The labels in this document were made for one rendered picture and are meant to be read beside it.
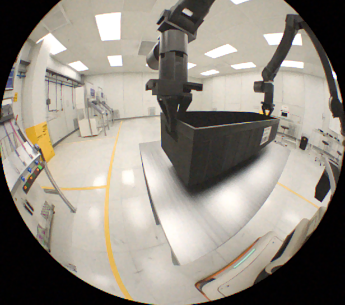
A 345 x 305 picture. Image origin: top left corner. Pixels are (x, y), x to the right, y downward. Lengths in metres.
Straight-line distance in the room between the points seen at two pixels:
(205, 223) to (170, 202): 0.08
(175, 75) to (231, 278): 0.88
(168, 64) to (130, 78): 6.62
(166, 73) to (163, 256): 1.04
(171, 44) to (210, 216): 0.31
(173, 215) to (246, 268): 0.69
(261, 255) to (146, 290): 0.75
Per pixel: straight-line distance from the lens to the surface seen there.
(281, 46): 0.64
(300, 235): 0.56
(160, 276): 0.99
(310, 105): 5.85
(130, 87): 6.69
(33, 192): 1.40
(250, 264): 0.83
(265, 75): 0.64
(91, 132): 3.84
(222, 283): 0.77
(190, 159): 0.16
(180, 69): 0.19
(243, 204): 0.25
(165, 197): 0.23
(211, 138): 0.16
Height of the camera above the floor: 0.98
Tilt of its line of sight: 17 degrees down
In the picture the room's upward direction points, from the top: straight up
